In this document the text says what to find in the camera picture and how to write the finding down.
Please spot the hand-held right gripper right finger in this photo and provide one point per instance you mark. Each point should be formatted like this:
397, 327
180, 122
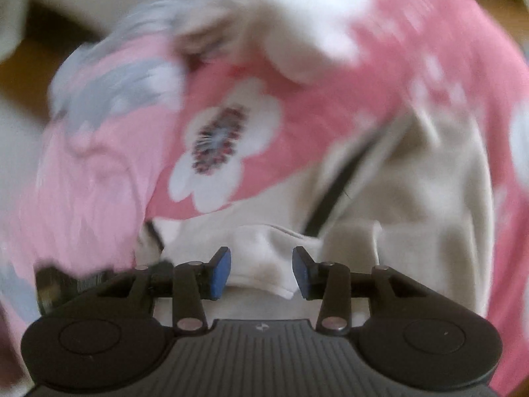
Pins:
301, 273

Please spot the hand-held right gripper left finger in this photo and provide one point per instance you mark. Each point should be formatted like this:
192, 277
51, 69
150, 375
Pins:
221, 273

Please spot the beige zip hoodie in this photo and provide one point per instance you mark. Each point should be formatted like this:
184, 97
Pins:
413, 215

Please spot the pink grey floral duvet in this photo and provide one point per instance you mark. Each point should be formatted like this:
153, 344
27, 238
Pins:
82, 173

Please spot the pink floral bed sheet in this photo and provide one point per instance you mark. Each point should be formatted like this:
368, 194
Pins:
310, 103

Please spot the wooden door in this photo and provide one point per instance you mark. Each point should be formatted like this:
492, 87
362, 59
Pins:
53, 37

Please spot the cream fleece garment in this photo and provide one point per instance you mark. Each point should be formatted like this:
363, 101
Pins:
314, 20

